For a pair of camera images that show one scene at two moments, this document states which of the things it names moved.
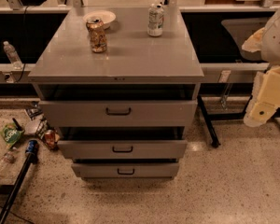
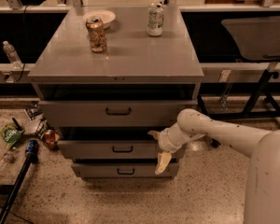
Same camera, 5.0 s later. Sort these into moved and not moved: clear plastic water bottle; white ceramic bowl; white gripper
Moved: white gripper
Not moved: white ceramic bowl; clear plastic water bottle
